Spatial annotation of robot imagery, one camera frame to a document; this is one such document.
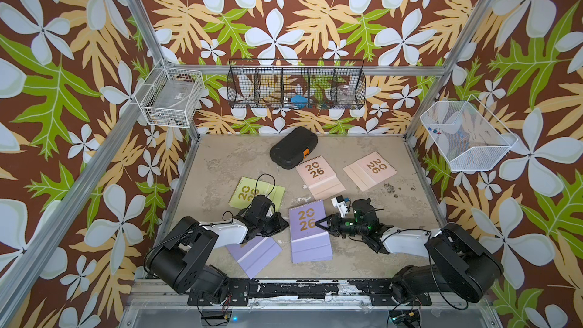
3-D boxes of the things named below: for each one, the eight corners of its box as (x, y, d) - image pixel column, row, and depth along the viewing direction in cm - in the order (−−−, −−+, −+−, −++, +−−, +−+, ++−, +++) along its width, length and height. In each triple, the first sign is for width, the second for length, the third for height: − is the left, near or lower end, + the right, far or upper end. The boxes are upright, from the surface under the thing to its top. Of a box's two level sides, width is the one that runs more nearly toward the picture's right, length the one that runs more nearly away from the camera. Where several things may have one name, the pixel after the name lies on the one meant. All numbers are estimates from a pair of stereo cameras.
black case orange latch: (268, 159, 112) (267, 151, 107) (298, 132, 124) (298, 124, 119) (290, 173, 107) (290, 165, 102) (319, 144, 119) (320, 135, 114)
